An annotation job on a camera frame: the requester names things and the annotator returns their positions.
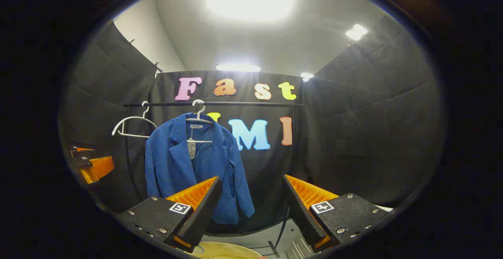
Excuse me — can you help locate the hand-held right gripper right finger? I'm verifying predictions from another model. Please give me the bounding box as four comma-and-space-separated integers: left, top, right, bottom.
283, 174, 390, 252

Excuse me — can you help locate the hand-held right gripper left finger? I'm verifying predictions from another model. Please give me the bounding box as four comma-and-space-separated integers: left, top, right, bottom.
117, 176, 223, 253

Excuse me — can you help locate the blue corduroy jacket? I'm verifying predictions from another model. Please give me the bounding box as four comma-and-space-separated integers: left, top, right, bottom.
145, 112, 256, 225

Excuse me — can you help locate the white plastic clothes hanger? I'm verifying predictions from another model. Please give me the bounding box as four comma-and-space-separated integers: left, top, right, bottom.
185, 99, 215, 143
112, 101, 158, 139

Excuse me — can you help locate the black metal clothes rack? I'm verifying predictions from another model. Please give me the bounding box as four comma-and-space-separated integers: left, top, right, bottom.
123, 101, 306, 257

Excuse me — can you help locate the black backdrop cloth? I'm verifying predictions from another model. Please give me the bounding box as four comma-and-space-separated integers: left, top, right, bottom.
59, 13, 446, 234

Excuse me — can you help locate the long ceiling light panel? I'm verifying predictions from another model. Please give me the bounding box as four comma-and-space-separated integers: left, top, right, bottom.
215, 63, 261, 72

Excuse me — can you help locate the small ceiling light panel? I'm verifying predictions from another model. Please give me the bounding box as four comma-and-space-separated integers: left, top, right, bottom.
345, 24, 369, 41

